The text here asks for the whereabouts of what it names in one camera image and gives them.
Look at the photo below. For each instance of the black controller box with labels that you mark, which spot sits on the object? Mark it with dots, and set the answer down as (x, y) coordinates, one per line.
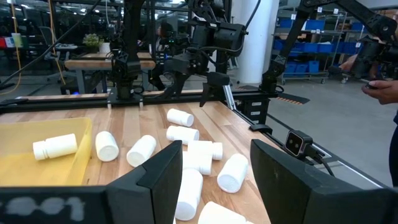
(253, 109)

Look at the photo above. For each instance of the grey office chair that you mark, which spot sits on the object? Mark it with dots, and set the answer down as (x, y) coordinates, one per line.
(46, 34)

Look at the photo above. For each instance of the metal shelf with blue bins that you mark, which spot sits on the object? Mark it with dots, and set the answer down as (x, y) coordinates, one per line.
(311, 37)

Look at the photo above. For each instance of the yellow translucent plastic basket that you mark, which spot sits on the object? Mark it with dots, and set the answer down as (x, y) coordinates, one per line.
(18, 174)

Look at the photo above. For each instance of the silver aluminium profile post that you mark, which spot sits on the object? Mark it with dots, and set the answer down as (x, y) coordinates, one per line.
(229, 96)

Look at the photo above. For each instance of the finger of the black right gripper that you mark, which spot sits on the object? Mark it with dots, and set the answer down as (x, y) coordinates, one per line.
(177, 84)
(216, 81)

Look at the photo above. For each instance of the black frame foot bracket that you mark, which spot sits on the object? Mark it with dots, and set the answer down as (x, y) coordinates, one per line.
(261, 127)

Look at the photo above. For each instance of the black neighbouring robot arm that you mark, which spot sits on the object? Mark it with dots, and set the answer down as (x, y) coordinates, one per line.
(373, 21)

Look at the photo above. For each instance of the white plastic pill bottle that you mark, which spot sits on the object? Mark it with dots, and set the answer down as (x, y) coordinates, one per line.
(219, 215)
(182, 134)
(202, 147)
(106, 147)
(199, 165)
(59, 145)
(232, 173)
(189, 196)
(180, 117)
(141, 151)

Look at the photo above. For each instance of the small black handheld device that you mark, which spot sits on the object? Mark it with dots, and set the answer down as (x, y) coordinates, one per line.
(370, 85)

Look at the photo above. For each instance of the small potted plant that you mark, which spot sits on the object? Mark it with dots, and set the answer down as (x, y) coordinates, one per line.
(93, 40)

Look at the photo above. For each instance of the person's hand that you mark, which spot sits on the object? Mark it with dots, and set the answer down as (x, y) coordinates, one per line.
(385, 91)

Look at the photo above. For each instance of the white round building column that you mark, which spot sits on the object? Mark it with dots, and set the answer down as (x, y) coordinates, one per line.
(255, 40)

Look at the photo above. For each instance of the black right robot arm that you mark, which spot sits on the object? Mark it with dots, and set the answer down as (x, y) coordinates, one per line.
(127, 71)

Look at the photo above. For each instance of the wooden table with grey legs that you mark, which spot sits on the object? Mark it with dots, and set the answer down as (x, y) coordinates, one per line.
(93, 63)

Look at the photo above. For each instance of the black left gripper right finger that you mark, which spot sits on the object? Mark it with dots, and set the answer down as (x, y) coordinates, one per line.
(286, 193)

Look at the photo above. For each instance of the small black table camera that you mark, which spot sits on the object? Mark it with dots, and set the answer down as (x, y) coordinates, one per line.
(295, 143)

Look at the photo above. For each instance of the black hazard striped floor mat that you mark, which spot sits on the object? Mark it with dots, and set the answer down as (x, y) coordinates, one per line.
(292, 98)

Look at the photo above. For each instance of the person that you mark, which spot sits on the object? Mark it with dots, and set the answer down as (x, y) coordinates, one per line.
(163, 32)

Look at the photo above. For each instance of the blue plastic storage bin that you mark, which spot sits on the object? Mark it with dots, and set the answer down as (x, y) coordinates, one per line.
(314, 25)
(313, 66)

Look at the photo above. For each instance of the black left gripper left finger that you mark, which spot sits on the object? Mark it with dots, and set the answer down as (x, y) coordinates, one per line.
(149, 193)

